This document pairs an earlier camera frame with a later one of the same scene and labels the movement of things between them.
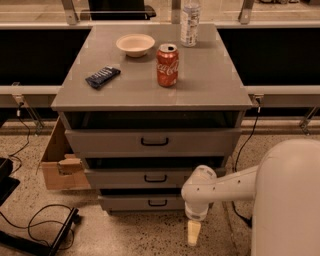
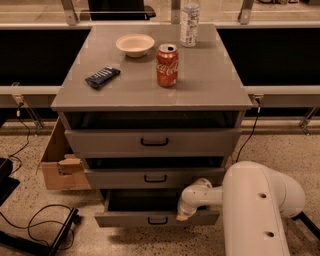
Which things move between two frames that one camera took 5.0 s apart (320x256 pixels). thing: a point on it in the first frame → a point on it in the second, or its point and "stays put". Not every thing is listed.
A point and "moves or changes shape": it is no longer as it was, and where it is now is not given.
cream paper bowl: [135, 44] stays put
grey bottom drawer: [173, 202] moves or changes shape
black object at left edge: [8, 184] stays put
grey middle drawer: [137, 178] stays put
